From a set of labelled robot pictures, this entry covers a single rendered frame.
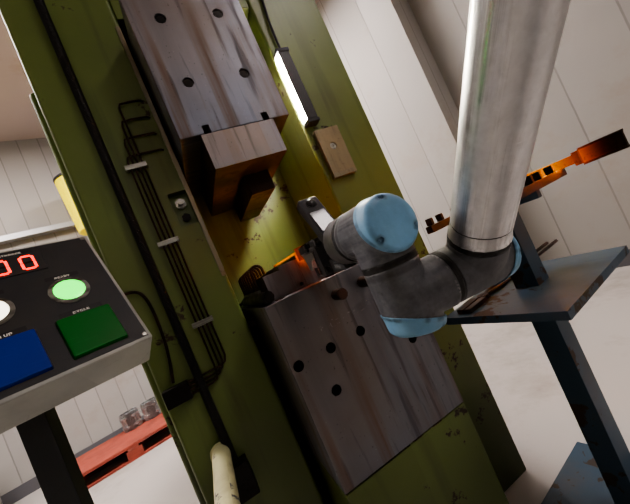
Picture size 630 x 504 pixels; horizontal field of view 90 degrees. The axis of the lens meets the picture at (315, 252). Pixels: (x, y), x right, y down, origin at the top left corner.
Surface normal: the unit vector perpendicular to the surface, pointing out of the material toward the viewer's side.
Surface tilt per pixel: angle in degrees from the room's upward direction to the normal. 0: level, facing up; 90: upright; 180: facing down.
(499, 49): 109
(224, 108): 90
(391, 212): 86
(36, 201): 90
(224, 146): 90
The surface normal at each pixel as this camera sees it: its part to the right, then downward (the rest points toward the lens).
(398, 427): 0.33, -0.18
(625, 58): -0.76, 0.32
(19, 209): 0.51, -0.25
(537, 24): 0.01, 0.64
